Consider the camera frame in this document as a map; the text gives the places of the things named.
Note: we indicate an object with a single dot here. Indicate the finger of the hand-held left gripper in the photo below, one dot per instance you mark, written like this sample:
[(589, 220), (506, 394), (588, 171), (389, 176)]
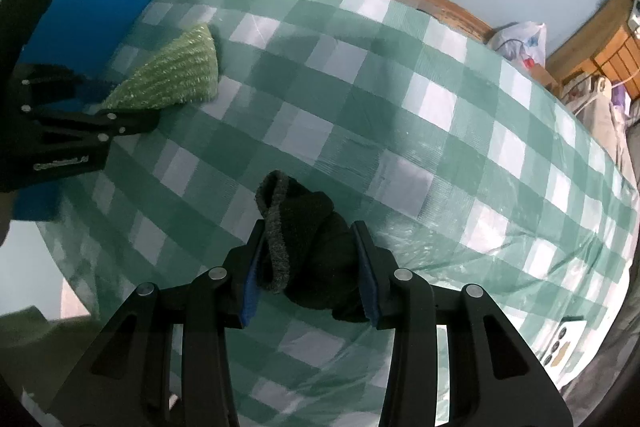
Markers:
[(115, 124)]

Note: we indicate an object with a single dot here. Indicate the green knitted cloth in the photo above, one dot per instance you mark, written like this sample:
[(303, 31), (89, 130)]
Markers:
[(175, 72)]

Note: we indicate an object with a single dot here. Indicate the white wall charger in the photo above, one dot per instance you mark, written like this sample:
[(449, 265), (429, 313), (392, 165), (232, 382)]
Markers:
[(635, 14)]

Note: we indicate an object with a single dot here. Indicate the beige garment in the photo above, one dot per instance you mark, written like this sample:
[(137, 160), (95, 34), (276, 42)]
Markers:
[(600, 127)]

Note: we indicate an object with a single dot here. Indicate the person's olive grey clothing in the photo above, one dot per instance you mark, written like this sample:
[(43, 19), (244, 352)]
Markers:
[(30, 332)]

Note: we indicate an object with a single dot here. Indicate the white smartphone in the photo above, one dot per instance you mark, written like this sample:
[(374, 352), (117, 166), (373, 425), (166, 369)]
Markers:
[(562, 339)]

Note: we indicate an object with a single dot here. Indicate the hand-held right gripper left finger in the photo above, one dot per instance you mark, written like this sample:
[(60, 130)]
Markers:
[(250, 292)]

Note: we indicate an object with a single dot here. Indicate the green checked bedsheet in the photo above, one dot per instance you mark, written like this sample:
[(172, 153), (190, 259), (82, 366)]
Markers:
[(350, 82)]

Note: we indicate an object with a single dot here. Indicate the blue-edged cardboard box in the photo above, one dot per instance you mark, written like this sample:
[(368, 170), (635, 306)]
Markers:
[(90, 2)]

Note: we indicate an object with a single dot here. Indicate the white plastic bag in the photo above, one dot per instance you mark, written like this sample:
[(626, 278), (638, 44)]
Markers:
[(520, 39)]

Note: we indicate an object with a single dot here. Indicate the dark knitted sock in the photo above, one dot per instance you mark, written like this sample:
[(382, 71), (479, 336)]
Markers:
[(315, 247)]

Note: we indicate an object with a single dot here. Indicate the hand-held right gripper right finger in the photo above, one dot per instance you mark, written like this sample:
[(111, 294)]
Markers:
[(366, 292)]

